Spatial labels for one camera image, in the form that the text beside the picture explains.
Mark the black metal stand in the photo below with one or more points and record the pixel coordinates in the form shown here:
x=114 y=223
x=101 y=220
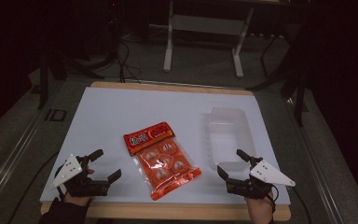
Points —
x=298 y=93
x=43 y=81

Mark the metal floor rail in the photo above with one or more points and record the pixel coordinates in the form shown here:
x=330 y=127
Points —
x=9 y=161
x=320 y=174

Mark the white metal stand frame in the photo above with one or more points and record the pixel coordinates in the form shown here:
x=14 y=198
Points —
x=208 y=24

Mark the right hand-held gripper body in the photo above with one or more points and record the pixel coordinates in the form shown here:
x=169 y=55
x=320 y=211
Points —
x=248 y=188

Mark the clear plastic container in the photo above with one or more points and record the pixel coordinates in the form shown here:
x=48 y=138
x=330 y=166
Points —
x=227 y=137

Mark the orange red snack packet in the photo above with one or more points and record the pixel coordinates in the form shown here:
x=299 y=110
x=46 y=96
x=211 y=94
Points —
x=164 y=161

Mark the person's right hand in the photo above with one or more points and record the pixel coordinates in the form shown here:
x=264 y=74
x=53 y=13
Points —
x=261 y=210

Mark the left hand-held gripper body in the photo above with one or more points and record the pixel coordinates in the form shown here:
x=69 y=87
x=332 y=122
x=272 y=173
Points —
x=74 y=183

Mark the white table sheet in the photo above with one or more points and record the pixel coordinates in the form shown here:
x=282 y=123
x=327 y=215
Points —
x=112 y=118

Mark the person's left hand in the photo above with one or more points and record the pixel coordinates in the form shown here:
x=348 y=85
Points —
x=79 y=200

